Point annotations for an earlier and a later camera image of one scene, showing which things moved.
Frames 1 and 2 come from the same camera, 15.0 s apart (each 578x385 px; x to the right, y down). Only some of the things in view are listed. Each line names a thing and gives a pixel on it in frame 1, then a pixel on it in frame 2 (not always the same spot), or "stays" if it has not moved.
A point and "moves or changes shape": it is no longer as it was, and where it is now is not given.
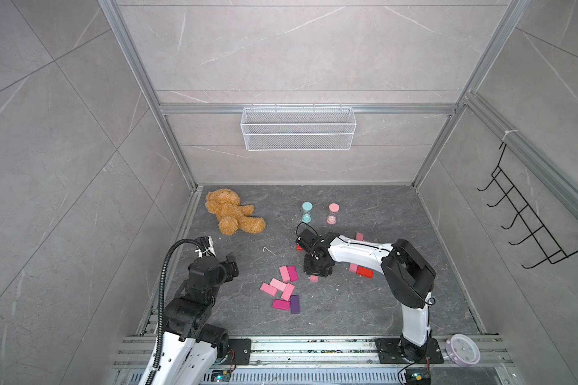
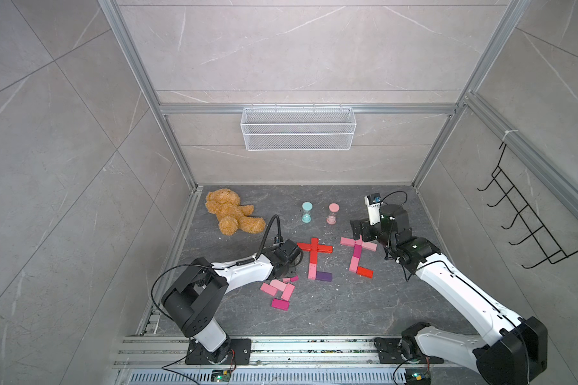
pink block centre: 287,292 stays
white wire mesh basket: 299,128 stays
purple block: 295,304 moves or changes shape
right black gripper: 307,269 → 365,226
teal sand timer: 307,216 stays
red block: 364,272 stays
